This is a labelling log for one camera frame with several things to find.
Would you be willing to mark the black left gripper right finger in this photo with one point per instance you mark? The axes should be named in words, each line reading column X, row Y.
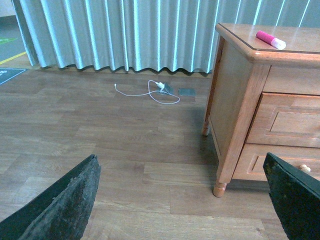
column 295, row 196

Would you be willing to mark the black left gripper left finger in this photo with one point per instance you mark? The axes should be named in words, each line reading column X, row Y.
column 62, row 211

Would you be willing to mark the wooden drawer knob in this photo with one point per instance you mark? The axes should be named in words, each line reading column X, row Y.
column 304, row 168

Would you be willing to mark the wooden nightstand cabinet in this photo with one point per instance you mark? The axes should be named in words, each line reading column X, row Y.
column 244, row 68

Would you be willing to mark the dark floor sign mat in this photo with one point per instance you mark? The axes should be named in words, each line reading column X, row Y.
column 7, row 74

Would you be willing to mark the closed floor socket cover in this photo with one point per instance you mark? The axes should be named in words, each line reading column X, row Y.
column 186, row 92

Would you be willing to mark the white plug adapter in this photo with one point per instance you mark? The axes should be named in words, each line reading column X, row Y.
column 160, row 85

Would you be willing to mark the open floor socket box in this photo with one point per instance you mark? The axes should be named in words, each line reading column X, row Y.
column 167, row 90

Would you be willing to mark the grey-green pleated curtain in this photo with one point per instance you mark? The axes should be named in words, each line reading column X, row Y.
column 142, row 34

